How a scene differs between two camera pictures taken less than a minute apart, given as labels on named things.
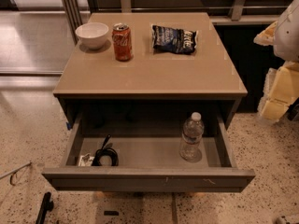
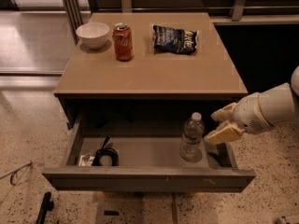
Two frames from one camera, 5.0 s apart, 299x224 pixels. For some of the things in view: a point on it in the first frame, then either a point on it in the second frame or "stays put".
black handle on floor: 46,205 stays put
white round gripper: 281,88 → 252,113
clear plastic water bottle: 192,135 stays put
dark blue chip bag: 174,40 stays put
